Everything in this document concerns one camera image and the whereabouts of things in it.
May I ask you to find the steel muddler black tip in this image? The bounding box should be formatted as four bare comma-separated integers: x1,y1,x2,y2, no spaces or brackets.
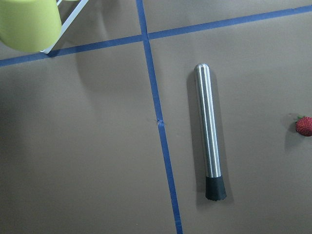
194,63,227,201

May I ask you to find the red strawberry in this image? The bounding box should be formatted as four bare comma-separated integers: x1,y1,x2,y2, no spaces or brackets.
295,116,312,137

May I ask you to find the yellow-green cup on rack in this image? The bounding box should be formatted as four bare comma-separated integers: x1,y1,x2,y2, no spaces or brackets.
0,0,61,52

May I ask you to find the white wire cup rack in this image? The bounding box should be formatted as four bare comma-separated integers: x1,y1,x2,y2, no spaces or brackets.
40,0,89,55

